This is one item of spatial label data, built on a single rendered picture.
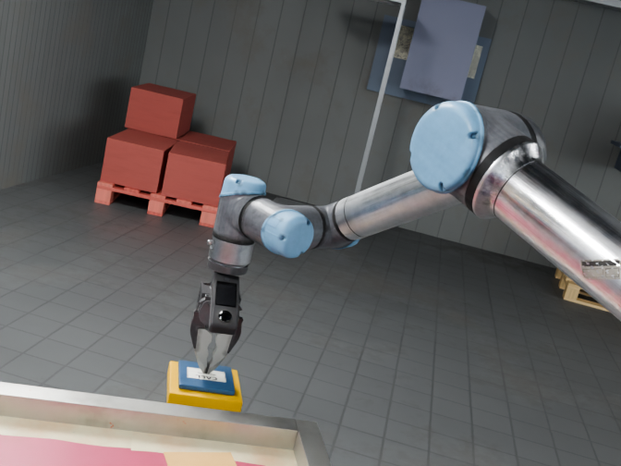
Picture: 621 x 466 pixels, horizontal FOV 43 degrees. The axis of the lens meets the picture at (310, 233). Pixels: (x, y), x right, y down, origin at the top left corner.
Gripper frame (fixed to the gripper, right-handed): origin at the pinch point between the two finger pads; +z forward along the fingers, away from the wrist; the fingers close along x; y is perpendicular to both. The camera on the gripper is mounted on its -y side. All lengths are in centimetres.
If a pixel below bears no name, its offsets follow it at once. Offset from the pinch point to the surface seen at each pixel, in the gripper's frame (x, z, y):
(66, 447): 20.8, 2.1, -27.6
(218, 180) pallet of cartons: -39, 60, 465
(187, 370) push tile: 3.4, 1.2, 0.8
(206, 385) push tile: 0.0, 1.2, -4.0
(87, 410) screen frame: 19.1, -0.5, -21.0
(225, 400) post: -3.5, 2.5, -6.4
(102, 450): 16.0, 2.1, -27.3
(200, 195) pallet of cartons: -28, 75, 466
